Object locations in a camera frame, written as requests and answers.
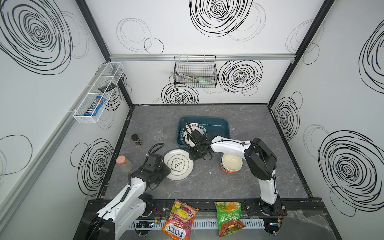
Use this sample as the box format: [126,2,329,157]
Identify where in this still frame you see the green rim Hao Shi Wei plate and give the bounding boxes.
[179,123,208,147]

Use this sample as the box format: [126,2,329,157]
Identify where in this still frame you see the white plate green flower motif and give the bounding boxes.
[164,149,194,181]

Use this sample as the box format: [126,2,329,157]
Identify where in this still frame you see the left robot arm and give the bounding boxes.
[74,153,171,240]

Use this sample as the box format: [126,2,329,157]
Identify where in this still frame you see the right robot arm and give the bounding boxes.
[186,130,282,216]

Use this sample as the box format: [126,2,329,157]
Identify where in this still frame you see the teal plastic bin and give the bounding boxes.
[176,116,231,150]

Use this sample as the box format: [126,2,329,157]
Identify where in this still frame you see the pink capped bottle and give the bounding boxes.
[116,156,133,173]

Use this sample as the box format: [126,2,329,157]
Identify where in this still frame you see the stacked bowls cream inside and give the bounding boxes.
[220,154,243,174]

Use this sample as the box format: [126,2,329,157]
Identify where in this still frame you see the small dark spice bottle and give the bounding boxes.
[131,134,143,147]

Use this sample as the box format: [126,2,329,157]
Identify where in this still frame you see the clear drinking glass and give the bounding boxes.
[150,124,164,141]

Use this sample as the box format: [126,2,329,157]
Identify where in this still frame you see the Fox's fruits candy bag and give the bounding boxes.
[162,200,199,240]

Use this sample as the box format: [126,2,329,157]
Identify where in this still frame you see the green item in basket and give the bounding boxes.
[197,76,216,87]

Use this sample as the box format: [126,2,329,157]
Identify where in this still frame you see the green snack bag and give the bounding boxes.
[215,202,246,237]

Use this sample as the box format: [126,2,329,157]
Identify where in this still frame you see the blue M&M's candy bag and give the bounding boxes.
[84,97,105,116]

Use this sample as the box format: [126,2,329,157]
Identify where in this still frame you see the black remote in shelf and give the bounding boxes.
[98,83,116,93]

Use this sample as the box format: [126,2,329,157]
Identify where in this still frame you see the black wire basket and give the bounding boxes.
[172,55,219,88]

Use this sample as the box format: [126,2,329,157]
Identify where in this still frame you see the white wire shelf basket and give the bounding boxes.
[74,62,124,124]

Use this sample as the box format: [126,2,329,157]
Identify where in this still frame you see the white slotted cable duct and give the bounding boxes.
[128,219,265,231]

